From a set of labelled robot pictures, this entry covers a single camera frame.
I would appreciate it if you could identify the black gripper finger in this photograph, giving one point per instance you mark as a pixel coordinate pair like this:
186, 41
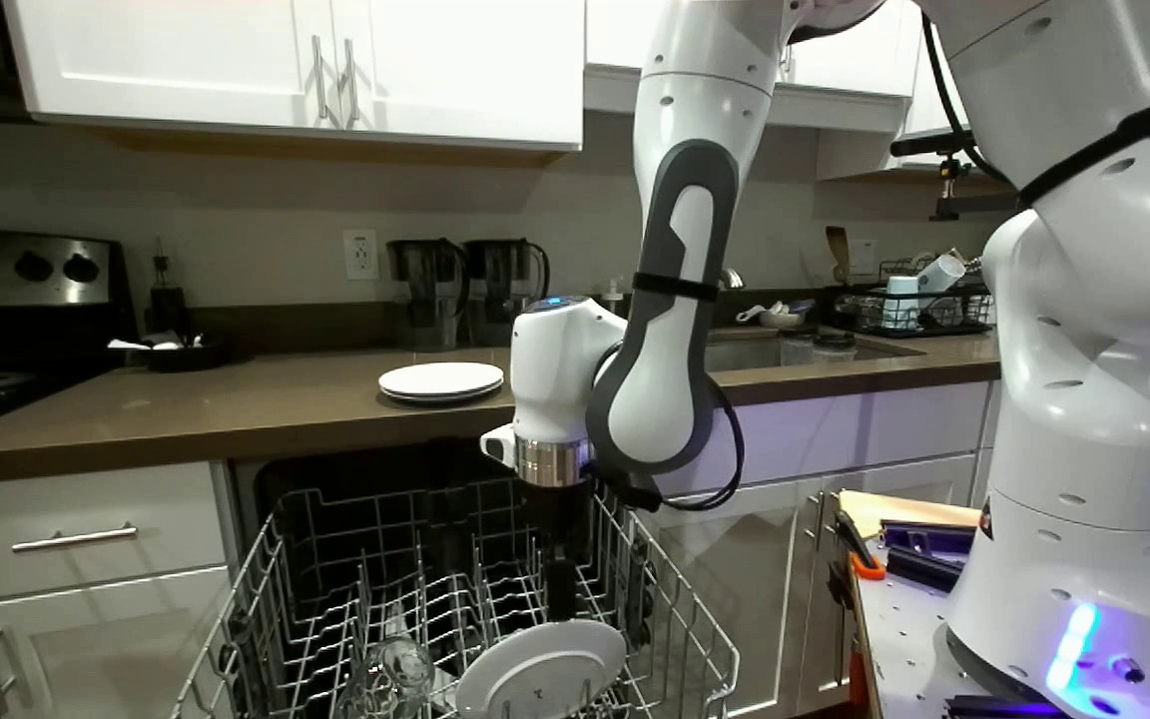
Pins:
559, 586

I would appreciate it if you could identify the white wall cabinet above sink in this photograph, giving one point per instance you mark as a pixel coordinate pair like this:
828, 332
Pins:
869, 74

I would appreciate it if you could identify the stainless black stove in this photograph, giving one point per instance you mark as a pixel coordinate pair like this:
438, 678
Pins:
16, 306

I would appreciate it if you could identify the white wall outlet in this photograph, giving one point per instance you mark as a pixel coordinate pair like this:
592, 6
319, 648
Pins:
359, 255

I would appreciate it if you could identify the black open dishwasher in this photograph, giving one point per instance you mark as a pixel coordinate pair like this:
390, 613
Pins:
338, 464

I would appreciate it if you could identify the white sink base cabinet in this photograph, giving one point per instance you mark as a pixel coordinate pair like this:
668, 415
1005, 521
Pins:
801, 532

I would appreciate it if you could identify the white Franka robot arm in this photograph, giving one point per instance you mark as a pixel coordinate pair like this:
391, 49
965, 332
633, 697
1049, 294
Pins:
1108, 400

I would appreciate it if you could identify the flat white round plate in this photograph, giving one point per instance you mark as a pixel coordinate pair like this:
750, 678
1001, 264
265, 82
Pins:
440, 380

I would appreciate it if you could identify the black camera on stand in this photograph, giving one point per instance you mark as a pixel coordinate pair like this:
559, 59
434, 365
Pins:
946, 174

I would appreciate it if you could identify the black flat devices stack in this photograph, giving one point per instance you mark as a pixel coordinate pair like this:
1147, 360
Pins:
926, 548

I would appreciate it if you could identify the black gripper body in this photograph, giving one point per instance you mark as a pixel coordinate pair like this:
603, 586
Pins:
559, 513

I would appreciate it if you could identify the stainless steel sink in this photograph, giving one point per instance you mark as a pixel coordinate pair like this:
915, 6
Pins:
801, 353

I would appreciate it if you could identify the black dish drying rack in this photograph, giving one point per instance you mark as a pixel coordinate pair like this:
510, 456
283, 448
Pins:
915, 311

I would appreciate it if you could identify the clear drinking glass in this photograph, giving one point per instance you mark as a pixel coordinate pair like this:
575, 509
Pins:
399, 664

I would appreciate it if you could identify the wide white wall cabinet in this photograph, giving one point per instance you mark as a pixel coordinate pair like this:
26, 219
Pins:
159, 55

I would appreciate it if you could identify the dark shallow dish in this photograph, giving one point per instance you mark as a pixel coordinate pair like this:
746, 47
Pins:
178, 353

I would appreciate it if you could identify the small soap bottle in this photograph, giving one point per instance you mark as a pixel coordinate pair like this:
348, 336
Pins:
612, 294

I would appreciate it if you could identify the dark glass bottle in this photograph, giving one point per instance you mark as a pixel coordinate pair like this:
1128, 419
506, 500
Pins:
170, 303

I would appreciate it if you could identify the white base cabinet door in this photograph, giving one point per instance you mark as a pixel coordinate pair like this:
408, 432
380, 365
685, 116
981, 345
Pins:
110, 654

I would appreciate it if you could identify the light wooden board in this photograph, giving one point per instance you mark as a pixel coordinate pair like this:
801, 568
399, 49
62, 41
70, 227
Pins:
906, 509

